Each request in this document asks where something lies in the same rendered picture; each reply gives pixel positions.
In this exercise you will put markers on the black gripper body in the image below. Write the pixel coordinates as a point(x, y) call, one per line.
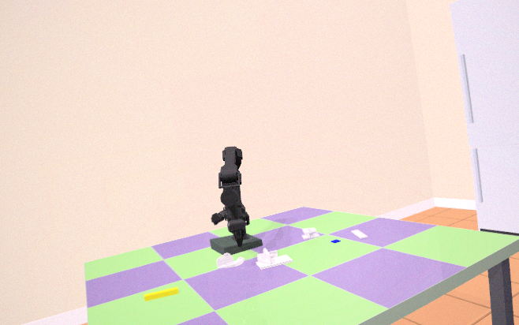
point(236, 221)

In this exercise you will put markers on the yellow flat bar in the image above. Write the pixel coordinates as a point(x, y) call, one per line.
point(159, 294)

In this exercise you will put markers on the white flat bar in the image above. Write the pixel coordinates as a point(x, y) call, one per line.
point(359, 234)

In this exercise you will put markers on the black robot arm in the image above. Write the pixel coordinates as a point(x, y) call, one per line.
point(230, 177)

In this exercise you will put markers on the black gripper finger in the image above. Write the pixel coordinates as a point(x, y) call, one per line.
point(239, 235)

